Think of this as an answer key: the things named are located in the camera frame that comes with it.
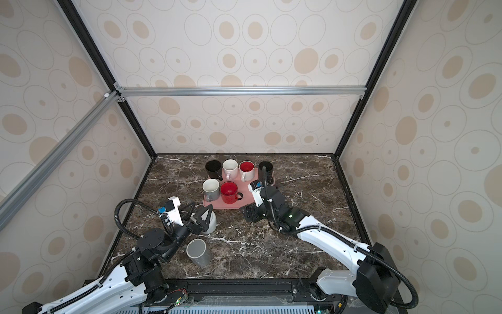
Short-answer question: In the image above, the black mug white base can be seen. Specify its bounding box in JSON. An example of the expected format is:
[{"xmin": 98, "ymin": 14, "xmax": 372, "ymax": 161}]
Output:
[{"xmin": 205, "ymin": 160, "xmax": 223, "ymax": 181}]

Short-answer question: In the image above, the dark grey mug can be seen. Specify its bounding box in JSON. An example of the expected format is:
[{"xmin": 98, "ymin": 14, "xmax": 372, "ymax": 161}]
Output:
[{"xmin": 186, "ymin": 239, "xmax": 212, "ymax": 268}]

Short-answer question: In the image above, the white ribbed mug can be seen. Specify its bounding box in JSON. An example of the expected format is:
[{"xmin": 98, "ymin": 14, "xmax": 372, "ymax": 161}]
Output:
[{"xmin": 203, "ymin": 211, "xmax": 217, "ymax": 235}]

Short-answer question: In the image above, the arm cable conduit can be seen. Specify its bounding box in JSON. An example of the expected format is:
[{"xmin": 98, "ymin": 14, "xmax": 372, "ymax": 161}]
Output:
[
  {"xmin": 46, "ymin": 198, "xmax": 173, "ymax": 314},
  {"xmin": 260, "ymin": 166, "xmax": 420, "ymax": 310}
]

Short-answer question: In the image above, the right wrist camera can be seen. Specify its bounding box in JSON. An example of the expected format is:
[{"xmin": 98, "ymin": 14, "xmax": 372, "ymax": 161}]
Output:
[{"xmin": 248, "ymin": 179, "xmax": 264, "ymax": 207}]

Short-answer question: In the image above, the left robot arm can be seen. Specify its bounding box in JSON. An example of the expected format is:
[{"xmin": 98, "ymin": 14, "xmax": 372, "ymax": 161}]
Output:
[{"xmin": 22, "ymin": 197, "xmax": 213, "ymax": 313}]

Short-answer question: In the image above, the black mug white rim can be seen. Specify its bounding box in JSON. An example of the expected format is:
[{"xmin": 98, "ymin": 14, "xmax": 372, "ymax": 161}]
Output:
[{"xmin": 258, "ymin": 161, "xmax": 275, "ymax": 185}]

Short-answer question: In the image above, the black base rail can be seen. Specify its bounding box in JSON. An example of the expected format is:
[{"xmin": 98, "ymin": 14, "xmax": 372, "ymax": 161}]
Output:
[{"xmin": 69, "ymin": 276, "xmax": 409, "ymax": 314}]

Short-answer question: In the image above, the red mug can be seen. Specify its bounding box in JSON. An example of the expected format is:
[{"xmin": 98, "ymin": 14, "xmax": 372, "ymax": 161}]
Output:
[{"xmin": 220, "ymin": 181, "xmax": 243, "ymax": 204}]

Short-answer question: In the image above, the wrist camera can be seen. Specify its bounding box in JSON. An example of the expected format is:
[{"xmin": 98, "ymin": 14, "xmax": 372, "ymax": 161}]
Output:
[
  {"xmin": 248, "ymin": 179, "xmax": 264, "ymax": 207},
  {"xmin": 158, "ymin": 196, "xmax": 184, "ymax": 226}
]

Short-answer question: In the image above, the pink rectangular tray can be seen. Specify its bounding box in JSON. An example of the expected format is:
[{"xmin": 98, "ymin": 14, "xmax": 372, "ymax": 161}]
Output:
[{"xmin": 202, "ymin": 167, "xmax": 261, "ymax": 210}]

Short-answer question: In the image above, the pink mug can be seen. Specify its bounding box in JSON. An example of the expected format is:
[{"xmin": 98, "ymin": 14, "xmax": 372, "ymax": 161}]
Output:
[{"xmin": 222, "ymin": 159, "xmax": 239, "ymax": 181}]

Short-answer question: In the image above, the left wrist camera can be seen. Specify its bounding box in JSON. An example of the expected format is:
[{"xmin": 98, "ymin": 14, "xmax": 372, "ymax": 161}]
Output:
[{"xmin": 158, "ymin": 196, "xmax": 184, "ymax": 226}]

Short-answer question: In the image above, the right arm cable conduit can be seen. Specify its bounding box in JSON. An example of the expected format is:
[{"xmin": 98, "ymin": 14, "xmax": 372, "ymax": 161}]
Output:
[{"xmin": 260, "ymin": 166, "xmax": 420, "ymax": 310}]

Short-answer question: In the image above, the white mug front row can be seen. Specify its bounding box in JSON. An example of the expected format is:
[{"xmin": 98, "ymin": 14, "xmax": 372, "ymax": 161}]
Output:
[{"xmin": 239, "ymin": 161, "xmax": 255, "ymax": 182}]

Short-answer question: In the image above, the diagonal aluminium bar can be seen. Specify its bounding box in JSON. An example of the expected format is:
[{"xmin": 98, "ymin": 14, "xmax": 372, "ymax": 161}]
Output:
[{"xmin": 1, "ymin": 91, "xmax": 118, "ymax": 229}]

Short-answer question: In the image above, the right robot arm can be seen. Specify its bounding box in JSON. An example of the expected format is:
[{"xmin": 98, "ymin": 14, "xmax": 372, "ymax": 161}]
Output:
[{"xmin": 241, "ymin": 184, "xmax": 402, "ymax": 313}]

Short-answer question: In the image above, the horizontal aluminium bar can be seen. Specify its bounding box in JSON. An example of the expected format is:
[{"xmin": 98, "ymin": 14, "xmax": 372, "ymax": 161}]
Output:
[{"xmin": 118, "ymin": 85, "xmax": 366, "ymax": 97}]

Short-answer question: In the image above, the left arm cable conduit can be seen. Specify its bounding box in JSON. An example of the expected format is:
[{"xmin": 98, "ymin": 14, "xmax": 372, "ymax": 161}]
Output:
[{"xmin": 46, "ymin": 198, "xmax": 173, "ymax": 314}]

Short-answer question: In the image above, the grey mug white interior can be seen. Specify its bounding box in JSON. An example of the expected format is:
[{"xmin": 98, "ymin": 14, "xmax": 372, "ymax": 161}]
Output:
[{"xmin": 203, "ymin": 179, "xmax": 220, "ymax": 202}]

